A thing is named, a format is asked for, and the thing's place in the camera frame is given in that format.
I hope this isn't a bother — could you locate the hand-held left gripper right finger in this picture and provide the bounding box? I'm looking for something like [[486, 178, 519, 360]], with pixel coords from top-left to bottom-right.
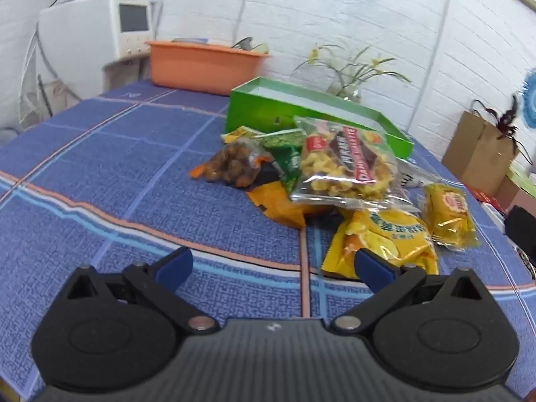
[[329, 248, 488, 336]]

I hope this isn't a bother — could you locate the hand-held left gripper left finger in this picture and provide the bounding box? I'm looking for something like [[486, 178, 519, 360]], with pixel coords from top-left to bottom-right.
[[63, 246, 220, 336]]

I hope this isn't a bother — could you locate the large yellow snack packet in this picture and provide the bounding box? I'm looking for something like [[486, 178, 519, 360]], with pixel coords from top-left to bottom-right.
[[320, 207, 440, 281]]

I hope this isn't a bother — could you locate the small yellow cake packet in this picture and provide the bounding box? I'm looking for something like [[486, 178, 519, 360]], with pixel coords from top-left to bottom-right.
[[421, 183, 479, 251]]

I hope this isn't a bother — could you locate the orange snack packet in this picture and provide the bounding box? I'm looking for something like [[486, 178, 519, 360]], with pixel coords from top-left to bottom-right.
[[246, 180, 308, 230]]

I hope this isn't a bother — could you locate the green cardboard box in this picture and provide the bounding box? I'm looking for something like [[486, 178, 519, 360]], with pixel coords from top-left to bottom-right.
[[225, 76, 415, 160]]

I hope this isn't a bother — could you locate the small brown box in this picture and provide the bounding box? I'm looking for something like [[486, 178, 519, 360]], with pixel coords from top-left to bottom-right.
[[496, 175, 524, 210]]

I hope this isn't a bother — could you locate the brown cardboard box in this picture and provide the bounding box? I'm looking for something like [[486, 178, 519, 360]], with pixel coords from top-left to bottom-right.
[[442, 110, 520, 195]]

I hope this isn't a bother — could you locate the white snack packet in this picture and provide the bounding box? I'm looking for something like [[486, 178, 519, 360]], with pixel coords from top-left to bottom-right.
[[394, 158, 440, 189]]

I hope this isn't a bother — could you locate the clear packet of yellow cookies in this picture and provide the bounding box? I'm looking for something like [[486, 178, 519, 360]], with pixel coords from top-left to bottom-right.
[[290, 116, 419, 214]]

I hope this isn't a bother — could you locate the clear packet of brown nuts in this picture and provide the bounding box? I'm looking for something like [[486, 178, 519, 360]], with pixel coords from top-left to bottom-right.
[[190, 138, 275, 188]]

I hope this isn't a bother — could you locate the large blue paper fan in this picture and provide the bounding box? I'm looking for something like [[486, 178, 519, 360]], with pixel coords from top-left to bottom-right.
[[513, 69, 536, 128]]

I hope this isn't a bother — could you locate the green snack packet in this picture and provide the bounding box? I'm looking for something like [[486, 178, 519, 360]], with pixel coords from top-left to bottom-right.
[[262, 129, 308, 195]]

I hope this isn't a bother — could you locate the small yellow green-print packet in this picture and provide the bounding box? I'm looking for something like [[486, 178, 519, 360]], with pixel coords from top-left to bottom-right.
[[221, 126, 264, 145]]

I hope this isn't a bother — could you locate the glass vase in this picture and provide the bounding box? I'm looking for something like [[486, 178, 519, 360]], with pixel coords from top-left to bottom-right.
[[327, 77, 363, 103]]

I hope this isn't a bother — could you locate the orange plastic basin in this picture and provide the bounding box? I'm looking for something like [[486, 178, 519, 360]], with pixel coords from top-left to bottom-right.
[[146, 40, 273, 96]]

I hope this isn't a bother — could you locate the yellow flowered plant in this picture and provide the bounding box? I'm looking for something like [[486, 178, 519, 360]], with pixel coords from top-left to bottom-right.
[[293, 43, 413, 93]]

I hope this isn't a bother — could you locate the white appliance with screen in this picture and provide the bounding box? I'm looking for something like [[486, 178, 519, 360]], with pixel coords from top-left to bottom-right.
[[36, 0, 157, 114]]

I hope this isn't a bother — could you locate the white wall conduit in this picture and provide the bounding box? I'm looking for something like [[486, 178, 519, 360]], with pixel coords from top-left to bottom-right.
[[433, 0, 458, 86], [233, 0, 257, 47]]

